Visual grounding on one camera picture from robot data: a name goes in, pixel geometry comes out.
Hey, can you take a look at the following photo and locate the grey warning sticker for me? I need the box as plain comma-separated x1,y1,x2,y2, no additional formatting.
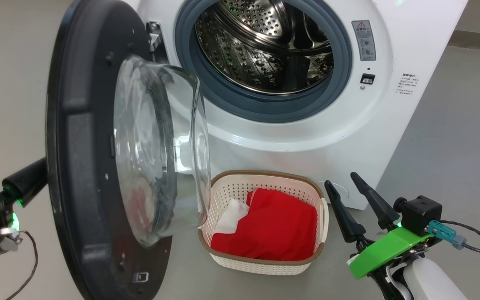
352,20,376,61

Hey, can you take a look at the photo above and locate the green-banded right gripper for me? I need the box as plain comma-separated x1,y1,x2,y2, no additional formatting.
325,172,432,300

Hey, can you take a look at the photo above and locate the black printed text sticker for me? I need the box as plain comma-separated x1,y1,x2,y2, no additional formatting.
395,74,420,95

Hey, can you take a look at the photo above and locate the cream basket with brown rim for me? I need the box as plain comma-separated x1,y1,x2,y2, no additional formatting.
197,170,329,276

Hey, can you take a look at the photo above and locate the round white filter cover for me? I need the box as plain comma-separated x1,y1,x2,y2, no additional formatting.
319,181,349,205

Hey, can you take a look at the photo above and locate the black round glass washer door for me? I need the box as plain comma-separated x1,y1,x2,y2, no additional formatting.
46,0,211,300

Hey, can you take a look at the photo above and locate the grey rubber door gasket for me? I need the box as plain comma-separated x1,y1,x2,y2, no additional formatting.
175,0,353,123

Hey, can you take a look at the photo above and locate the teal right camera cable plug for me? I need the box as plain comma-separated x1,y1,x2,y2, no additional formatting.
427,220,467,250

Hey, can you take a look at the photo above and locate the metal door hinge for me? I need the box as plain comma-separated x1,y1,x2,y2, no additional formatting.
146,21,161,53

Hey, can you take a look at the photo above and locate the red and white garment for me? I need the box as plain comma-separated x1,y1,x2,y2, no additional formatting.
210,188,318,262

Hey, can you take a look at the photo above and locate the white front-load washing machine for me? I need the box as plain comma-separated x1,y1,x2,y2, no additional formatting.
123,0,469,210

